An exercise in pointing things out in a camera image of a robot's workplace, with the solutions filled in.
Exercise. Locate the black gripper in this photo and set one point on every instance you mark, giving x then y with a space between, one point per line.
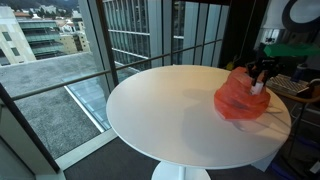
265 63

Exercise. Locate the orange plastic bag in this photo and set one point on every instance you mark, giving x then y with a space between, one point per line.
238 101

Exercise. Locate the grey computer keyboard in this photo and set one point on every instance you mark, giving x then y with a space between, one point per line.
286 85

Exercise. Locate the small yellow object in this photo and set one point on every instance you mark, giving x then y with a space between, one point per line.
230 65

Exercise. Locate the blue drink can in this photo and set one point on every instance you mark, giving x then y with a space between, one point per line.
299 72

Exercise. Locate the curved wooden chair armrest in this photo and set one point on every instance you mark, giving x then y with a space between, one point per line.
301 98

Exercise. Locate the white flat board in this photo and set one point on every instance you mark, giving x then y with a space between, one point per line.
265 161

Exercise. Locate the dark slanted window mullion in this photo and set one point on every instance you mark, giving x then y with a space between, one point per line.
107 43

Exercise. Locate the grey metal handrail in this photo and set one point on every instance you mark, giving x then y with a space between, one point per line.
83 76

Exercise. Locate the green glass building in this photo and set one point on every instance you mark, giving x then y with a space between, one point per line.
41 36

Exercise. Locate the beige building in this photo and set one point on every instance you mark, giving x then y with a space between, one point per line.
13 36

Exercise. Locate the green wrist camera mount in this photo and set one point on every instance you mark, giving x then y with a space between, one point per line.
293 50

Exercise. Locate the white table pedestal base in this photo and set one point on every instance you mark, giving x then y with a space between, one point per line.
180 171

